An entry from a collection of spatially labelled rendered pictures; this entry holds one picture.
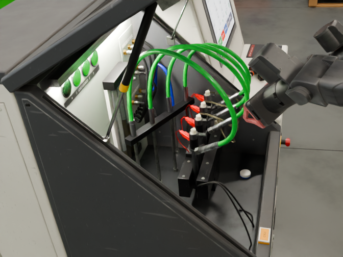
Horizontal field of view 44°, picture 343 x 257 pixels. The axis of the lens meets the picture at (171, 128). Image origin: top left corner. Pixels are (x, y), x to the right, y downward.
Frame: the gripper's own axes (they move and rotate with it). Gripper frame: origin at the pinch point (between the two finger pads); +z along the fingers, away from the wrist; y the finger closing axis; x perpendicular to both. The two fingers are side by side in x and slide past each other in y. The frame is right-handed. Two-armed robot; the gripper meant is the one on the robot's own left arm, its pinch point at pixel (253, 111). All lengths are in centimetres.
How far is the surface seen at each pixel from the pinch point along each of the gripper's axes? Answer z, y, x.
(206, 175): 43.0, 1.9, 9.7
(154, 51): 16.1, 1.0, -27.8
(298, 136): 182, -130, 56
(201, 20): 45, -36, -32
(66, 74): 15.1, 23.9, -35.8
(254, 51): 91, -80, -12
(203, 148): 25.0, 4.5, 0.9
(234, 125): 11.0, 0.0, 0.5
